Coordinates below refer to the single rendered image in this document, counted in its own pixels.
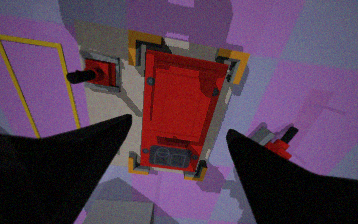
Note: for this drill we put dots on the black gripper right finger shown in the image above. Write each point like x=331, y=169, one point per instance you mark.
x=279, y=191

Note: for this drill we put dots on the yellow tape outline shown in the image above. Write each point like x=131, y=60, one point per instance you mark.
x=13, y=76

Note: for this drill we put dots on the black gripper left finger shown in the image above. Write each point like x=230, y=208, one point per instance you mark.
x=60, y=172

